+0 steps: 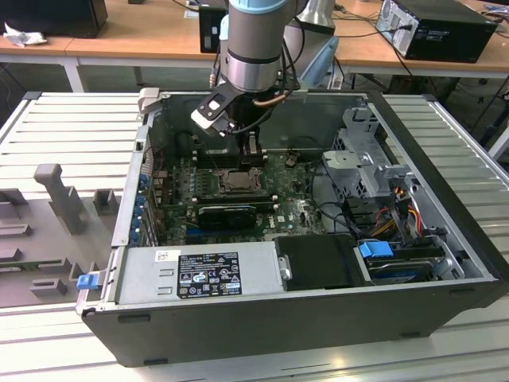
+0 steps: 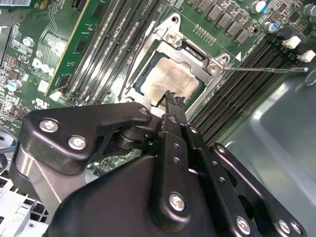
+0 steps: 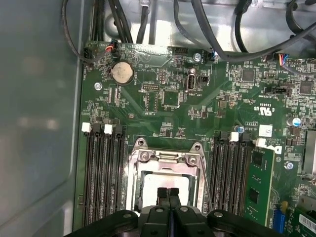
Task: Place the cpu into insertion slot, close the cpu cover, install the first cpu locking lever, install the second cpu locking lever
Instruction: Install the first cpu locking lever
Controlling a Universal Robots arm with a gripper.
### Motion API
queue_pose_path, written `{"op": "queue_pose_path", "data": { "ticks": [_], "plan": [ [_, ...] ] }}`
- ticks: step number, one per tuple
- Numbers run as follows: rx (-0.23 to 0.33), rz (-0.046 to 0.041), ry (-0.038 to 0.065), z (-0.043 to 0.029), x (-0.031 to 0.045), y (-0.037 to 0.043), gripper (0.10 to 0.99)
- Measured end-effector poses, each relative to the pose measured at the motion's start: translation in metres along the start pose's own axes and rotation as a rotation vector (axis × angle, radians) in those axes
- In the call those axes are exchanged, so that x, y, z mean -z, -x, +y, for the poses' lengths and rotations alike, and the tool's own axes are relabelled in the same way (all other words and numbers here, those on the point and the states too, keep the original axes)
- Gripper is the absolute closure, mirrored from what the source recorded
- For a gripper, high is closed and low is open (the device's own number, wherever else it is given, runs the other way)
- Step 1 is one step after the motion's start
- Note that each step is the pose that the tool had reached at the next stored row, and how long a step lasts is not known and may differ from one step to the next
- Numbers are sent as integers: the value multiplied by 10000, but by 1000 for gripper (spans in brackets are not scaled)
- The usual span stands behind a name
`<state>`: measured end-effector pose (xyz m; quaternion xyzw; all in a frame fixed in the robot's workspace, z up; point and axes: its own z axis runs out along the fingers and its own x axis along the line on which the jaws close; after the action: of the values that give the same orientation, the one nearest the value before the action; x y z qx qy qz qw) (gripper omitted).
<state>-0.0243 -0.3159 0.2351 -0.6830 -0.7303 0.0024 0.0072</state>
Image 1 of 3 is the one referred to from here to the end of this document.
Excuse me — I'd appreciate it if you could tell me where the black open PC case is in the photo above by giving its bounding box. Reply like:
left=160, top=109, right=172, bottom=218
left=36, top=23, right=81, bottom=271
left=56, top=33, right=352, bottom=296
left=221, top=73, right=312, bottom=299
left=75, top=88, right=509, bottom=369

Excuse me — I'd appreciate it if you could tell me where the blue case latch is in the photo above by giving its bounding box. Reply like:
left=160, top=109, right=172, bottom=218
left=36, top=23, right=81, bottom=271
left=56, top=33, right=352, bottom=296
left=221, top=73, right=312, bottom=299
left=76, top=274, right=99, bottom=291

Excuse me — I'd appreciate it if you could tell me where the grey parts rack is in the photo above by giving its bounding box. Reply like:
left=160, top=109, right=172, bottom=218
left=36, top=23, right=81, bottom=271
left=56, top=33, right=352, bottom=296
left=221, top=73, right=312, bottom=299
left=0, top=162, right=124, bottom=310

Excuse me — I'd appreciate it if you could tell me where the blue card retainer strip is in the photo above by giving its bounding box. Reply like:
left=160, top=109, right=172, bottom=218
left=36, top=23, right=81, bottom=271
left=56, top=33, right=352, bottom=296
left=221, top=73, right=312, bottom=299
left=130, top=170, right=151, bottom=244

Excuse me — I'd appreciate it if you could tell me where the large black box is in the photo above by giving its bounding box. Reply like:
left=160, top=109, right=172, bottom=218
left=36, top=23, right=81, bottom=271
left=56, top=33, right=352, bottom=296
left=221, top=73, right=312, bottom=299
left=0, top=0, right=109, bottom=40

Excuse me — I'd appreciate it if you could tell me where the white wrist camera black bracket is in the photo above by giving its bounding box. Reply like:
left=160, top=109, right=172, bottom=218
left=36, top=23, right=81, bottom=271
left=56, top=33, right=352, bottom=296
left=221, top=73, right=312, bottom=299
left=189, top=84, right=236, bottom=138

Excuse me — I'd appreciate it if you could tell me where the small upright black PC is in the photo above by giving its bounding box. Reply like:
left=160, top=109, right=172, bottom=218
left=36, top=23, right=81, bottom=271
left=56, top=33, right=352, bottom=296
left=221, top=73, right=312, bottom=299
left=198, top=6, right=230, bottom=55

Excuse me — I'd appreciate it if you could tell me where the hard disk with blue label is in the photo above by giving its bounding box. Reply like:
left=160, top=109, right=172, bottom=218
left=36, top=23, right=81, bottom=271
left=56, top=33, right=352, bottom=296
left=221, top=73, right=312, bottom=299
left=367, top=258, right=435, bottom=286

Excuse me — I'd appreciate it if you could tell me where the silver power supply handle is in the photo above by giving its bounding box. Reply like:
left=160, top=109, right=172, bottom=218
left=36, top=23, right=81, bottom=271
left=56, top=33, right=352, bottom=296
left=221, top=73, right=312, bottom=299
left=278, top=255, right=293, bottom=282

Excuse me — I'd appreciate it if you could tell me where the thin wire locking lever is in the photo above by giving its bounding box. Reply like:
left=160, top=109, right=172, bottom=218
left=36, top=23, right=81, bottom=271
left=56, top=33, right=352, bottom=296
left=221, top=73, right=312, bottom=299
left=197, top=137, right=221, bottom=173

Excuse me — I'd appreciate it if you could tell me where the silver power supply with label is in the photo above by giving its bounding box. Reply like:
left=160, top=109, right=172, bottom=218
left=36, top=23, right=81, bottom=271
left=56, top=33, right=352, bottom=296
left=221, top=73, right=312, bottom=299
left=115, top=241, right=286, bottom=306

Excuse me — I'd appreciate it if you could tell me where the crumpled white paper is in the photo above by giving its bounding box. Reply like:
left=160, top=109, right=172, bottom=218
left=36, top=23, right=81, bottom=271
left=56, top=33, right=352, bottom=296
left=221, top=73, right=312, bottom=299
left=2, top=21, right=49, bottom=49

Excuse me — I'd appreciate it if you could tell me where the blue disk carrier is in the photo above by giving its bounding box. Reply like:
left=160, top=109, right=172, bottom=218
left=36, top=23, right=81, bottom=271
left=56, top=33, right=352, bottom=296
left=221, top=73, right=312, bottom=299
left=357, top=240, right=394, bottom=269

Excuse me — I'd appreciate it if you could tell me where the yellow red wire bundle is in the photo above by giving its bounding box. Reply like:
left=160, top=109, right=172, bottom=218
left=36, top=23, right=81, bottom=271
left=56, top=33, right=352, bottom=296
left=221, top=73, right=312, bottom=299
left=373, top=186, right=424, bottom=240

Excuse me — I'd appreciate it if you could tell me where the black plastic shroud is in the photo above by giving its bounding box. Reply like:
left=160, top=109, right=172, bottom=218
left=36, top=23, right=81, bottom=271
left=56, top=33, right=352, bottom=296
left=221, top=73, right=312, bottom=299
left=274, top=233, right=361, bottom=292

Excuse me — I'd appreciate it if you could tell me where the grey case release handle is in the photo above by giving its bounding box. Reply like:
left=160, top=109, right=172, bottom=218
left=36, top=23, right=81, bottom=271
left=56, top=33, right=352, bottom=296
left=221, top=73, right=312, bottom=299
left=137, top=88, right=161, bottom=119

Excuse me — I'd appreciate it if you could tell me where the black round cylinder part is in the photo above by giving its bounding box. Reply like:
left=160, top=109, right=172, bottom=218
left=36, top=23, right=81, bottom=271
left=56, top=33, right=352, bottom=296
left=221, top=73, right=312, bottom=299
left=176, top=132, right=196, bottom=157

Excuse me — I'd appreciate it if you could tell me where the long wooden desk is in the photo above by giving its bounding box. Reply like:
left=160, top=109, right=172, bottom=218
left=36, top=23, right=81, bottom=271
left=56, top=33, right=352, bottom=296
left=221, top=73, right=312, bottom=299
left=0, top=0, right=227, bottom=95

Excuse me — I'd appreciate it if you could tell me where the metal socket cover frame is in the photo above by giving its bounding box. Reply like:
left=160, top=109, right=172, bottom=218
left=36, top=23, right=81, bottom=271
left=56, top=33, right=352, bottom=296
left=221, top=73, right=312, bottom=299
left=216, top=168, right=266, bottom=196

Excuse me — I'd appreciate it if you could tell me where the black PC tower lying flat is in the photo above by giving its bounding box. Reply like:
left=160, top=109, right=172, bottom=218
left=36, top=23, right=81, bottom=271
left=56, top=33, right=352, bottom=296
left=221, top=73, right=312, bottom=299
left=375, top=0, right=500, bottom=64

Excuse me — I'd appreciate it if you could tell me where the silver drive cage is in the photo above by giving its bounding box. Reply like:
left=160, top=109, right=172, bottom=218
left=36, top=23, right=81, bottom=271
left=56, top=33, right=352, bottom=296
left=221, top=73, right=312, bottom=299
left=321, top=106, right=423, bottom=224

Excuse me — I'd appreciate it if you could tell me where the black graphics card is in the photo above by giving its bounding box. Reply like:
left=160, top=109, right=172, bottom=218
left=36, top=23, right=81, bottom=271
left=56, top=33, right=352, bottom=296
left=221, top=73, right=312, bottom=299
left=197, top=204, right=258, bottom=232

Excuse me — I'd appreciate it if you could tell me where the green motherboard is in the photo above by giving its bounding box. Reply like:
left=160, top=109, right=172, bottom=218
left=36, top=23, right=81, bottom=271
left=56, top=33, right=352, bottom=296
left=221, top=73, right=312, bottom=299
left=153, top=150, right=349, bottom=246

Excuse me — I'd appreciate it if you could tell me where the pale blue teach pendant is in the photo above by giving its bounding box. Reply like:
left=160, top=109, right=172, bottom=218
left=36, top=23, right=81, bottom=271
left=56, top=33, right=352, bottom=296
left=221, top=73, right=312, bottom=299
left=300, top=35, right=344, bottom=90

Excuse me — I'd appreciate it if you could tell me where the black RAM slot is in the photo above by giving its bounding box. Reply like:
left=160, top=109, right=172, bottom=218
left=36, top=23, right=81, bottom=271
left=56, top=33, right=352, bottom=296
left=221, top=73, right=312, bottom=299
left=196, top=157, right=241, bottom=169
left=194, top=192, right=272, bottom=202
left=196, top=149, right=241, bottom=159
left=194, top=198, right=278, bottom=212

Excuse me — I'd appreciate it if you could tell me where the CPU socket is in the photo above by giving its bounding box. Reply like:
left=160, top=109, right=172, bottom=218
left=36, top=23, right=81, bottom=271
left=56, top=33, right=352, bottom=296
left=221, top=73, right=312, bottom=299
left=216, top=167, right=266, bottom=197

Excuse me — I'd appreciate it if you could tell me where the wooden desk with PC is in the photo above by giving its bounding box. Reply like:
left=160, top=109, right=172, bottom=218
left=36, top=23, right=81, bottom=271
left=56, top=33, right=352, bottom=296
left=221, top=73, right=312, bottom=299
left=332, top=0, right=509, bottom=80

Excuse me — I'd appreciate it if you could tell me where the black wrist cable with plug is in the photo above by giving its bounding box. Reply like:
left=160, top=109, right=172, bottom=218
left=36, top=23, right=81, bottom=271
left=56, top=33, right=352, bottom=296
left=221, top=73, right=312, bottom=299
left=208, top=23, right=224, bottom=89

